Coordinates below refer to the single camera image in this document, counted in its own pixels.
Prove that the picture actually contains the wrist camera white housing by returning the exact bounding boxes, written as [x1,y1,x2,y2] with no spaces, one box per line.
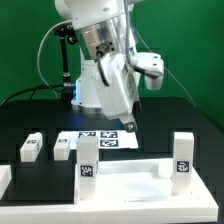
[137,52,164,90]

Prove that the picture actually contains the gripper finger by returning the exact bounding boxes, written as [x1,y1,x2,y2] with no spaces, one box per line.
[121,113,137,132]

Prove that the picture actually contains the tag marker sheet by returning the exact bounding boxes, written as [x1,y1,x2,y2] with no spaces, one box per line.
[58,130,138,150]

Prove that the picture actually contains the camera on black stand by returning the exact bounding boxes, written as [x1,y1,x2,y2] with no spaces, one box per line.
[53,22,78,101]

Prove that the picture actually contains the white block left edge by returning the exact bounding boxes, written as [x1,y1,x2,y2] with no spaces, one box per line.
[0,165,12,200]

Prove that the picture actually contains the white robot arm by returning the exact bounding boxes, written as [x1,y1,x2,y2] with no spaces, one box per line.
[54,0,140,133]

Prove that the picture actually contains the grey camera cable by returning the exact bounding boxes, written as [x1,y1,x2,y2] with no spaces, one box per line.
[36,19,73,90]

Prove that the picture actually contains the black cables on table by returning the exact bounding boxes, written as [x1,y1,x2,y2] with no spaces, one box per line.
[0,83,64,108]

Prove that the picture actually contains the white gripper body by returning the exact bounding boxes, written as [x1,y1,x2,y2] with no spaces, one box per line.
[95,54,139,120]

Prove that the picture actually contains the white desk top tray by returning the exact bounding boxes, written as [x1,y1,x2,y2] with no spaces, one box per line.
[74,158,195,203]

